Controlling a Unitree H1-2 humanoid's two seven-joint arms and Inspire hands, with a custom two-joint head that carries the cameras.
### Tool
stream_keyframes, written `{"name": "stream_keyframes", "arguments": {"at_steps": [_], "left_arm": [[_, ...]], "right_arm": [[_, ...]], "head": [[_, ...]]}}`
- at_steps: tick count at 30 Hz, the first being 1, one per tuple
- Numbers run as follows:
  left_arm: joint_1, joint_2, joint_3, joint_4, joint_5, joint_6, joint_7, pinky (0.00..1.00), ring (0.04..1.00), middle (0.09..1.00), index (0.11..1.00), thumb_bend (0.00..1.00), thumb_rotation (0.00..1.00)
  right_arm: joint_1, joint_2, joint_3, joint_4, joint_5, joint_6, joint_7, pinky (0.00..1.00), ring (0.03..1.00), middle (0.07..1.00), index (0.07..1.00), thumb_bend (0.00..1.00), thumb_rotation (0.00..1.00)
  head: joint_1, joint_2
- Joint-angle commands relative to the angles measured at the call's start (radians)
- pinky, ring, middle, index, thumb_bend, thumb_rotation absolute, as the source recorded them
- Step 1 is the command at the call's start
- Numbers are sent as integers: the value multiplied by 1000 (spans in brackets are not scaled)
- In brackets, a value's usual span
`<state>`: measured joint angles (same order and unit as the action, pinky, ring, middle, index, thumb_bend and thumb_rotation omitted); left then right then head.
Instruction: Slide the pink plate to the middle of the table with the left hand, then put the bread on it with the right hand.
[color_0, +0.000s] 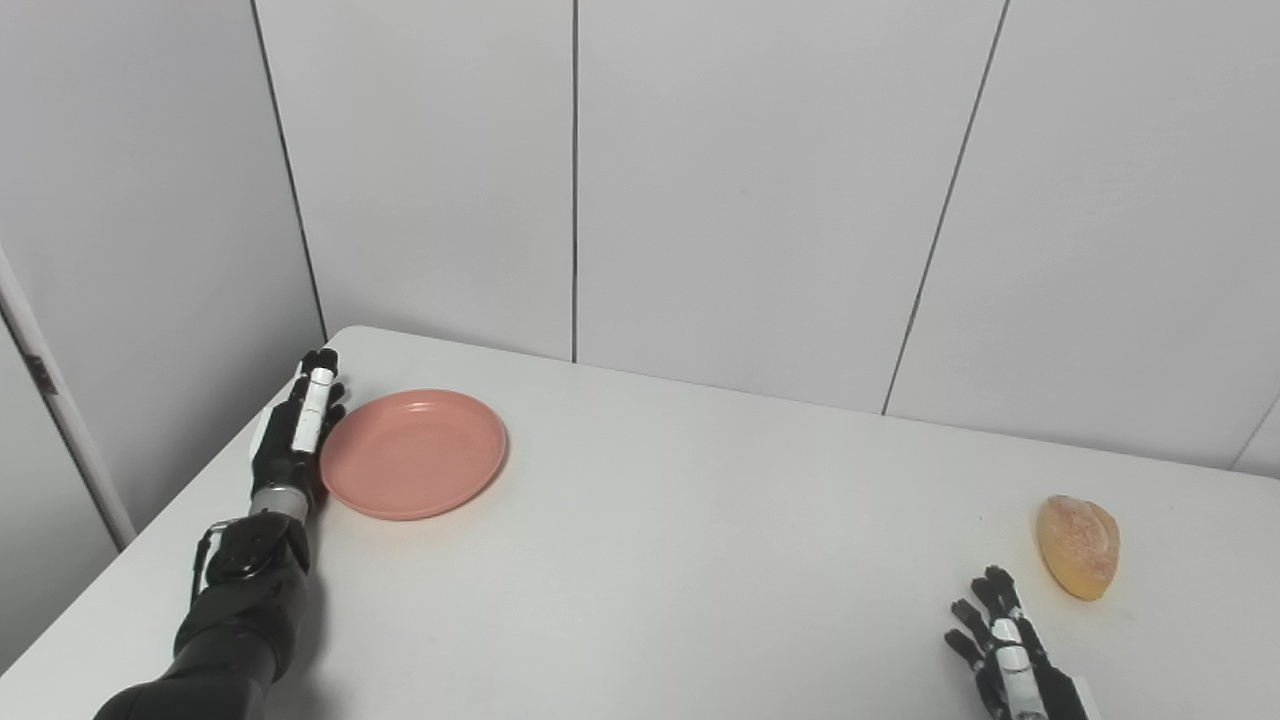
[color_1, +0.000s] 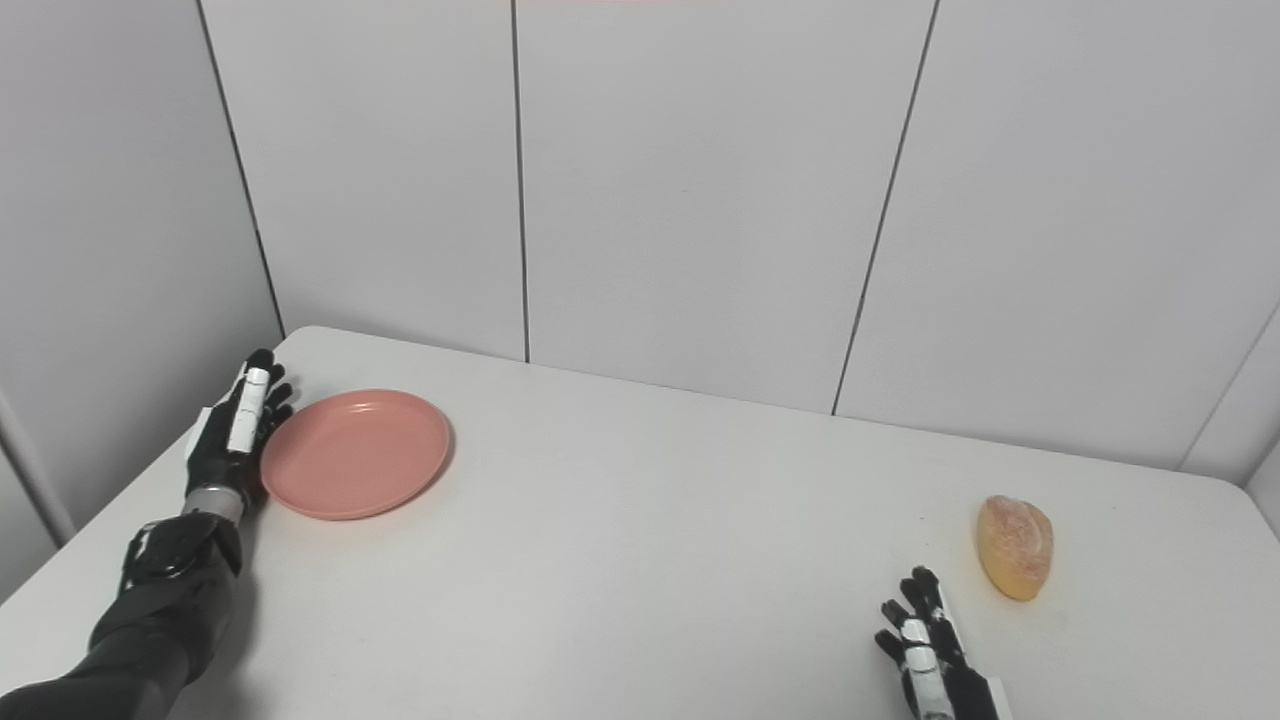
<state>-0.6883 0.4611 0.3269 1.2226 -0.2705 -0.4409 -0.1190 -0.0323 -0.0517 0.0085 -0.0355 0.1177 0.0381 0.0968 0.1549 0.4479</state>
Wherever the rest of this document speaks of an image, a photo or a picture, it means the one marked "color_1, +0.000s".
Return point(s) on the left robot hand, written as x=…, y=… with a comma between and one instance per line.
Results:
x=230, y=435

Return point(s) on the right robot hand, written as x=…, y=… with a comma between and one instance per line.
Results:
x=940, y=675

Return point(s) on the pink round plate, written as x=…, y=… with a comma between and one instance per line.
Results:
x=355, y=454

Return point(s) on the bread roll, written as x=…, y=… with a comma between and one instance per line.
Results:
x=1016, y=546

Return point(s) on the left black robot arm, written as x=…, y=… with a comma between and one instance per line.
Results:
x=150, y=610

